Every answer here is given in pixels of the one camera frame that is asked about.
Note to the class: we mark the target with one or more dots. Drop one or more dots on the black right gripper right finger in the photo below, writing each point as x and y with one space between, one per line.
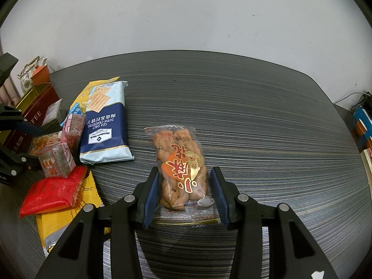
293 251

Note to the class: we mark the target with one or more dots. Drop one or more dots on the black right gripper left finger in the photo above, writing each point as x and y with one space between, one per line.
78 253

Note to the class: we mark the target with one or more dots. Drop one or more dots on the blue soda crackers pack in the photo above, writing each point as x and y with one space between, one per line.
104 138

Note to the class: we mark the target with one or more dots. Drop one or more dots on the fried dough twists bag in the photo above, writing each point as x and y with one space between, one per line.
184 196

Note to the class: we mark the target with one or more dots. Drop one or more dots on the yellow Wan Li Yuan packet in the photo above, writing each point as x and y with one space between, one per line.
82 98

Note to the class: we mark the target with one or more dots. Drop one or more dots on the large yellow snack bag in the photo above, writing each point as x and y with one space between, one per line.
51 225

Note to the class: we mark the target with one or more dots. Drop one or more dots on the red snack packet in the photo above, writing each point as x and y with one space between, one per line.
53 193

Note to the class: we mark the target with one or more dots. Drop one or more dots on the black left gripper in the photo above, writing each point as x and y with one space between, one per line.
14 161

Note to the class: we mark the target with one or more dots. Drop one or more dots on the clear orange snack bag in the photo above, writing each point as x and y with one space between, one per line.
41 142

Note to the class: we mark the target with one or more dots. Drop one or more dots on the pink wrapped snack cube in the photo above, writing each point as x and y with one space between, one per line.
72 130

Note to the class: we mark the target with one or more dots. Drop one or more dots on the grey tea leaf packet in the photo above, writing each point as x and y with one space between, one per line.
55 115

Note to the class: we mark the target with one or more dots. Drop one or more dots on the small blue snack packet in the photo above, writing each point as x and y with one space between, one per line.
75 109

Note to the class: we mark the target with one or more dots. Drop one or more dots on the books stack at right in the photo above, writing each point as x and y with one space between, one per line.
363 129

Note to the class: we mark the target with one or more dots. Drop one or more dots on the red gold toffee tin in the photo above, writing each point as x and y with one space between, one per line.
33 107

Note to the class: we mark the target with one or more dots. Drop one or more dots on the orange lidded tea cup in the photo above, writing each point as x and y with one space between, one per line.
41 75

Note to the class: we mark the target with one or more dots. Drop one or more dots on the porcelain floral teapot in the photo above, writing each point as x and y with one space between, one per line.
30 70

